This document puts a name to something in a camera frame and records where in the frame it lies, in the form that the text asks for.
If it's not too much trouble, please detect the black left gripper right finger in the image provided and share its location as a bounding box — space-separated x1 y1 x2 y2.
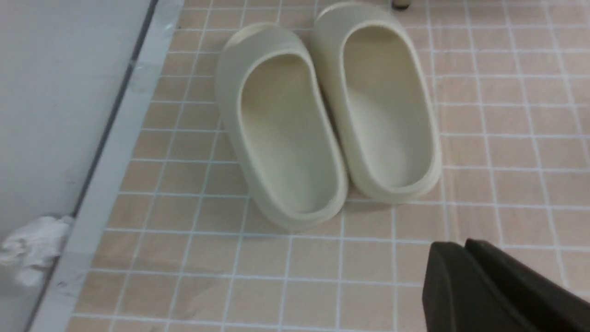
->
464 239 590 332

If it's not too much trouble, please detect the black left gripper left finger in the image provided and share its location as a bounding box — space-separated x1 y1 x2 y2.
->
422 242 538 332

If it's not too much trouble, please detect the cream slipper, inner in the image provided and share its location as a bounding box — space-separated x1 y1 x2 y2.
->
310 1 442 204

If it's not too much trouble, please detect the cream slipper, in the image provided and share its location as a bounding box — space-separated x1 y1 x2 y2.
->
214 22 348 231
310 1 442 204

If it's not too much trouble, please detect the cream slipper, outer left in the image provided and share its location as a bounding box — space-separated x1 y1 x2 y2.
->
214 22 348 231

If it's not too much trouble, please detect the crumpled white cloth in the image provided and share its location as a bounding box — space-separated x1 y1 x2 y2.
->
0 216 75 287

